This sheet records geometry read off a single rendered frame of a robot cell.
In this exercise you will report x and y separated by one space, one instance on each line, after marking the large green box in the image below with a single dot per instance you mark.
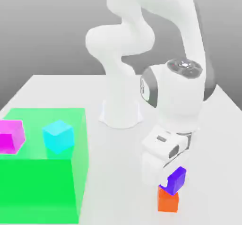
37 187

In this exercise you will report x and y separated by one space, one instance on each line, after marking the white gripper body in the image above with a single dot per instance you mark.
152 170

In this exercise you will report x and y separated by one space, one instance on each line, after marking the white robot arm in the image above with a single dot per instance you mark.
121 88

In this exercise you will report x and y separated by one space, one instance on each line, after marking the small orange cube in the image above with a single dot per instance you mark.
167 202

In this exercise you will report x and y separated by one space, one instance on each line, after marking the small cyan cube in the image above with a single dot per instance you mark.
57 137

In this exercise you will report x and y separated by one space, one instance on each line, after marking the small purple cube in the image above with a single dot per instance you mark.
176 181

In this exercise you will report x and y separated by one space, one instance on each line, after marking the small magenta cube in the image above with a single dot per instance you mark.
9 134

